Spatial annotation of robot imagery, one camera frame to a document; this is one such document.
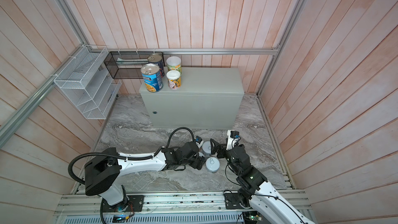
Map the yellow can white lid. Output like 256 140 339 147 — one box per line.
166 56 182 73
166 70 181 90

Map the blue soup can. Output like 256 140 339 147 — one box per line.
141 63 163 92

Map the dark blue tomato can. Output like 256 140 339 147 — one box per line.
147 53 165 77

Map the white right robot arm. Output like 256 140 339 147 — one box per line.
210 139 313 224

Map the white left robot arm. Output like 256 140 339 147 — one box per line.
68 127 206 206

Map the grey-label short can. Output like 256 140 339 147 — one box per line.
202 141 212 157

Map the short white-top can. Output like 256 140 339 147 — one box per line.
206 157 220 173

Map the grey metal cabinet box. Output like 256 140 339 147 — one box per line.
140 67 244 130

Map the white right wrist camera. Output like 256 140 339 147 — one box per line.
226 130 241 150

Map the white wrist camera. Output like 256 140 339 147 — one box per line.
226 130 241 150
195 136 204 148

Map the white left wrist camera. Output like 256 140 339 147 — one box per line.
195 136 204 148

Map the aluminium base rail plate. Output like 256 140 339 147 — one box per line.
52 190 266 224

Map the black wire mesh basket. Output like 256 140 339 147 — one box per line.
104 52 153 79

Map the aluminium wall rail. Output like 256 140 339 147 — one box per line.
90 46 279 56

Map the white wire mesh shelf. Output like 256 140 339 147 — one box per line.
55 45 122 120

